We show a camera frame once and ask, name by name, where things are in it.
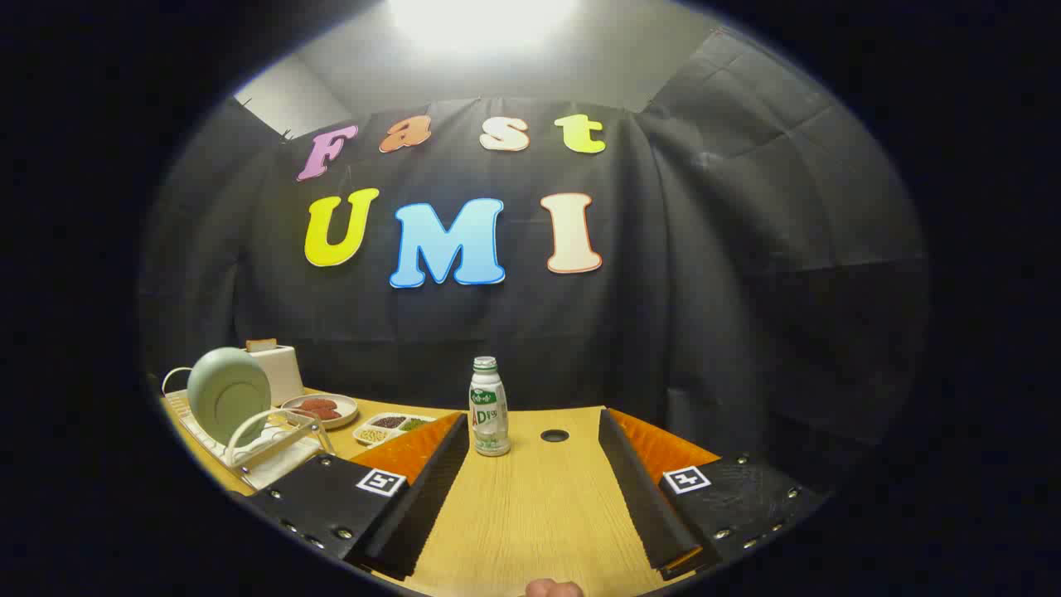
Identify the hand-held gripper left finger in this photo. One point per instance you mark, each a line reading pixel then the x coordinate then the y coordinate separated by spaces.
pixel 431 506

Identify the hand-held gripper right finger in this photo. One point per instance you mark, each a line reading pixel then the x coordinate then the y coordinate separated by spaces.
pixel 642 506

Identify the pale green plate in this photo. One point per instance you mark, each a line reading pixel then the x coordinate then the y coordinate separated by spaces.
pixel 224 394

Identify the white divided dish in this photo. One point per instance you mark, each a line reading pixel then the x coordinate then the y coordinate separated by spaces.
pixel 394 438

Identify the beige round plate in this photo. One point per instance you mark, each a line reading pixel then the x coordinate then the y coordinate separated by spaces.
pixel 344 410

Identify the pile of green beans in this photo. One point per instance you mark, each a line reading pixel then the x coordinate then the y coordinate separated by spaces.
pixel 414 424

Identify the pile of yellow beans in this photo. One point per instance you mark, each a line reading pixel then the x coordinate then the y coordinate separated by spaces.
pixel 373 434

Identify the pile of dark red beans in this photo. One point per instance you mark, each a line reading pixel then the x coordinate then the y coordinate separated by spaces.
pixel 388 422

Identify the white drink bottle green label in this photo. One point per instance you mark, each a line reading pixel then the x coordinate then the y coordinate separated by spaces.
pixel 489 414

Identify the red-brown meat slice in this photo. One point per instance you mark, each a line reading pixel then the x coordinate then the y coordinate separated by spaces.
pixel 325 413
pixel 317 404

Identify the white drip tray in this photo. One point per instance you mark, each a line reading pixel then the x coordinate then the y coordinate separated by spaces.
pixel 273 473

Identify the black backdrop cloth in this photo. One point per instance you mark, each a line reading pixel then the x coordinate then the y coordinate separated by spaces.
pixel 663 332

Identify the white toaster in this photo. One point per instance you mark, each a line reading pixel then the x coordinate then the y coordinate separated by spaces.
pixel 282 369

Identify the brown bread slice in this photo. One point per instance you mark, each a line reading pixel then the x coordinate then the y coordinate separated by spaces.
pixel 261 344

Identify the bright ceiling light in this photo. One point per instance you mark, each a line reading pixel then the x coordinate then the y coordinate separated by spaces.
pixel 485 21

